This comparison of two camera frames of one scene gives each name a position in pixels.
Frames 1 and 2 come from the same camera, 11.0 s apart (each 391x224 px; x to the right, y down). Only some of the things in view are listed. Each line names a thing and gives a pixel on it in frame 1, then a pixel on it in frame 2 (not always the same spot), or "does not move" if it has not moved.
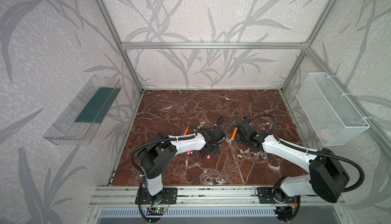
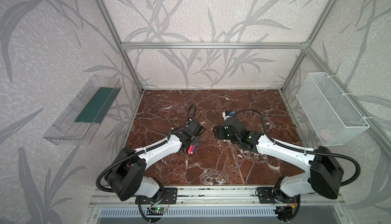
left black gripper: [212, 146] to [189, 137]
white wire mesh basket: [335, 120] does not move
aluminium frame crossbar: [215, 46] does not move
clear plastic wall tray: [76, 123] does not move
